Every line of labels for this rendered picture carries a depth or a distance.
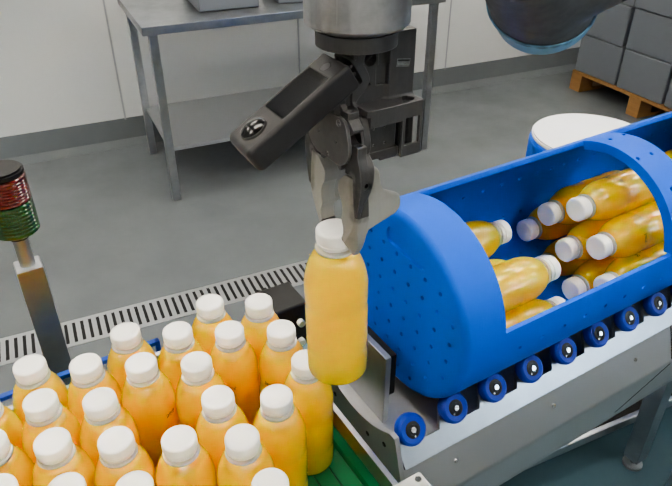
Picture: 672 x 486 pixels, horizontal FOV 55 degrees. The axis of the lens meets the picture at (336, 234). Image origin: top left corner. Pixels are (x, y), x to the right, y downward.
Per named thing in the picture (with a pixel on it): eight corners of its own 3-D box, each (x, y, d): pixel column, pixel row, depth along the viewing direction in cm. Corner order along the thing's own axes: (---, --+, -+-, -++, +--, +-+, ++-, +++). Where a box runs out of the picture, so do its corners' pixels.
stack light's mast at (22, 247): (53, 267, 96) (26, 172, 88) (8, 281, 93) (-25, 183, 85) (45, 248, 101) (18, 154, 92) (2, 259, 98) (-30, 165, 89)
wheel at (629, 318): (643, 309, 108) (633, 310, 110) (624, 300, 107) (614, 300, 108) (639, 335, 107) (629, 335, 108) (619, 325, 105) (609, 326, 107)
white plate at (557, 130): (513, 139, 151) (512, 144, 151) (635, 172, 137) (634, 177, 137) (557, 105, 169) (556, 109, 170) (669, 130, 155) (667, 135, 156)
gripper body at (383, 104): (421, 159, 61) (431, 29, 54) (344, 182, 57) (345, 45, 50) (375, 132, 66) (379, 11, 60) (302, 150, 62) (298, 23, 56)
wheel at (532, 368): (548, 358, 98) (539, 358, 100) (525, 348, 97) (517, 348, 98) (542, 387, 97) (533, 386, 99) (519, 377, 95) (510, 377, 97)
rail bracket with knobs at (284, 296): (315, 355, 109) (314, 307, 104) (277, 371, 106) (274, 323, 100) (288, 322, 116) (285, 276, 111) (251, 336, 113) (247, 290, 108)
